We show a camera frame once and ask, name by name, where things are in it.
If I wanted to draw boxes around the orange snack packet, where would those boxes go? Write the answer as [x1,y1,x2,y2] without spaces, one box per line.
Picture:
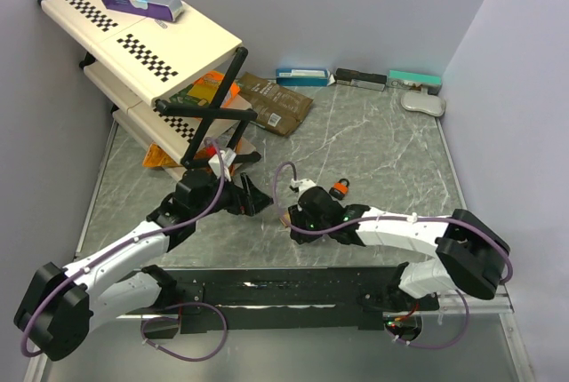
[193,70,242,107]

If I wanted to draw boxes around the teal white box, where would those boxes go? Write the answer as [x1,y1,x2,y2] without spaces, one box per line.
[387,70,442,95]

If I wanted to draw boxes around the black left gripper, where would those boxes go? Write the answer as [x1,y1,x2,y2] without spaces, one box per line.
[192,170,274,219]

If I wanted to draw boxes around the orange black padlock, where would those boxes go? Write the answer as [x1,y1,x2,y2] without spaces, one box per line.
[329,178,350,201]

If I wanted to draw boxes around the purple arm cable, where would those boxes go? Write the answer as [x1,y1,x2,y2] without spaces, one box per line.
[20,136,227,359]
[271,160,516,285]

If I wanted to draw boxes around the cream folding shelf rack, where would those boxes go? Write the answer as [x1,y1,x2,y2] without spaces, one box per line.
[38,0,260,169]

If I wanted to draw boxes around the blue white box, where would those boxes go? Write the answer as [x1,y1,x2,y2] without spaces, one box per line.
[276,68,335,87]

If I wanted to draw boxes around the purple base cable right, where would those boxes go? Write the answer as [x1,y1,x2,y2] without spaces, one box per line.
[385,288,471,351]

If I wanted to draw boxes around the purple silver carton box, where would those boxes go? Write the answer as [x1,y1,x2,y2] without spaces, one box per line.
[101,0,184,22]

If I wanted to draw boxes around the black long box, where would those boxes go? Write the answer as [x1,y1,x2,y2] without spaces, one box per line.
[334,68,388,92]

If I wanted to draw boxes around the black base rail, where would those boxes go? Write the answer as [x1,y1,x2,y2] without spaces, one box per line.
[141,265,439,334]

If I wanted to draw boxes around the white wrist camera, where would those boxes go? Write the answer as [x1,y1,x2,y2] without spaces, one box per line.
[205,145,236,181]
[289,179,317,195]

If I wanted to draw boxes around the grey silver pouch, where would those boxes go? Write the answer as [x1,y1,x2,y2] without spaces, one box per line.
[400,91,446,117]

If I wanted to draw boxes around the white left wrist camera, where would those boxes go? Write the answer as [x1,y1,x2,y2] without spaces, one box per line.
[205,145,236,181]

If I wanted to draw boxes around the aluminium frame rail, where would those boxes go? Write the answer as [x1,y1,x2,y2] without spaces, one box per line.
[438,286,514,314]

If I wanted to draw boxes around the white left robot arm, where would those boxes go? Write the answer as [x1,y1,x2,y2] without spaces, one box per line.
[14,170,273,361]

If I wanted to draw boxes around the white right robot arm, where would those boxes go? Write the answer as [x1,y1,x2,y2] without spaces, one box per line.
[287,179,511,310]

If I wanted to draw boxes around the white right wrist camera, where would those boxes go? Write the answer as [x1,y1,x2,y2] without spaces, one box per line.
[289,179,317,195]

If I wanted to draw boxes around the green yellow box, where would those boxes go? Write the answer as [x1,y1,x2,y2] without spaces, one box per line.
[170,84,214,107]

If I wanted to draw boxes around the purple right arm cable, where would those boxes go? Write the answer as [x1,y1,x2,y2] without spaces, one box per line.
[271,160,516,285]

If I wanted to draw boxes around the brown coffee bag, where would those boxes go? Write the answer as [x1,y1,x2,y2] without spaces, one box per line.
[237,72,313,138]

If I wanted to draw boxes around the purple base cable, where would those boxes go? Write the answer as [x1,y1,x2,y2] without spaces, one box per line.
[140,302,228,363]
[385,288,471,351]

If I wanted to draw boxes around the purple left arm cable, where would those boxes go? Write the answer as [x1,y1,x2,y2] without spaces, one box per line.
[20,136,227,359]

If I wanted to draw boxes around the orange packet lower shelf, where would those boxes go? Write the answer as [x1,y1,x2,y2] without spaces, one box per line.
[142,143,180,169]

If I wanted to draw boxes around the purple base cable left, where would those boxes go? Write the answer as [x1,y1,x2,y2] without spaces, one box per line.
[140,302,228,363]

